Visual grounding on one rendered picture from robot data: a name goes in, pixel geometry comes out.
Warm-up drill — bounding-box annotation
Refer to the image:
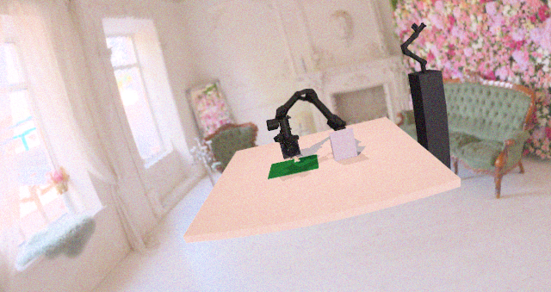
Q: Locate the green circuit board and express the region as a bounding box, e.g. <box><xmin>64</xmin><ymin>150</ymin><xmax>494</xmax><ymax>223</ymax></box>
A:
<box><xmin>268</xmin><ymin>154</ymin><xmax>319</xmax><ymax>179</ymax></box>

